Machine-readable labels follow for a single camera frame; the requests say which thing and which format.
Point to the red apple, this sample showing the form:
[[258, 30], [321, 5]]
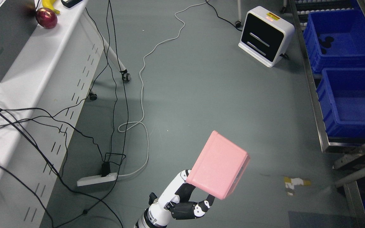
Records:
[[46, 18]]

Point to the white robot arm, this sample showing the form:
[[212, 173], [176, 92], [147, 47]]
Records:
[[147, 221]]

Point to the blue bin upper right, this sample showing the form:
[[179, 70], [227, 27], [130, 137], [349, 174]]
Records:
[[335, 39]]

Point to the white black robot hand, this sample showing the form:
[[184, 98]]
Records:
[[174, 202]]

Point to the pink plastic storage box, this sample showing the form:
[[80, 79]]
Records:
[[219, 167]]

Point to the blue bin middle right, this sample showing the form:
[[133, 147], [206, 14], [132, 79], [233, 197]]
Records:
[[341, 94]]

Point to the white desk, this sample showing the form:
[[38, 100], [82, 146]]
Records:
[[41, 98]]

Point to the white power strip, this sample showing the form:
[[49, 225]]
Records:
[[97, 179]]

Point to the blue bin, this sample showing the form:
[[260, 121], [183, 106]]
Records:
[[341, 94], [335, 39]]

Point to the steel shelf rack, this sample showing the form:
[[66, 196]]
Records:
[[352, 149]]

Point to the yellow banana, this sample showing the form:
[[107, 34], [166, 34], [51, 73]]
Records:
[[50, 5]]

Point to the grey computer case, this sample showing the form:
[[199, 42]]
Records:
[[17, 23]]

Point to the white black box device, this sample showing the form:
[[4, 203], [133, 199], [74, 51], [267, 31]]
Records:
[[265, 36]]

